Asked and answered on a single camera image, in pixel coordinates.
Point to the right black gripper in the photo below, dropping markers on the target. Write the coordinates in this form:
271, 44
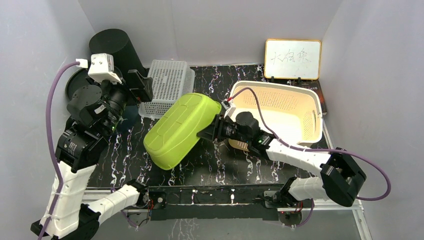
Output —
210, 132

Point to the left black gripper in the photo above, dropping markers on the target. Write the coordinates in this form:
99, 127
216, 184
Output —
143, 93

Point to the dark blue cylindrical bin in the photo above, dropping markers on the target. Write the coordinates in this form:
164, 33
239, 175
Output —
99, 106

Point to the green perforated plastic basket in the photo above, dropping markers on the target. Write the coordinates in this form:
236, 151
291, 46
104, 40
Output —
171, 80

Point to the solid green plastic tub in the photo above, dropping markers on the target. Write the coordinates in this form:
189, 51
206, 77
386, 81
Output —
175, 133

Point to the large black plastic bucket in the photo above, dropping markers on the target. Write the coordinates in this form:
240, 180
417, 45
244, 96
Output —
117, 43

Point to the beige perforated plastic basket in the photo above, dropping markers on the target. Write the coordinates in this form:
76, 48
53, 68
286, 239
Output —
294, 113

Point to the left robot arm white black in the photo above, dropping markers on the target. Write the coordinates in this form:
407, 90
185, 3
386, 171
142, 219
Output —
75, 158

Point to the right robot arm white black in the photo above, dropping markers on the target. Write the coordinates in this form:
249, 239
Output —
336, 175

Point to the small whiteboard with writing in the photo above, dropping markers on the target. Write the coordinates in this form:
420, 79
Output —
292, 59

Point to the dark book behind basket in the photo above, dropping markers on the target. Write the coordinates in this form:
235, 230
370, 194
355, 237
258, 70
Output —
315, 86

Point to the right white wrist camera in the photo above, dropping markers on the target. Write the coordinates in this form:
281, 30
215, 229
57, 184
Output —
229, 106

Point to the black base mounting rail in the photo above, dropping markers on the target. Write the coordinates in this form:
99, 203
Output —
237, 201

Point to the aluminium frame rail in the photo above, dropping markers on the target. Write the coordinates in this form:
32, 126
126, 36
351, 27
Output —
335, 176

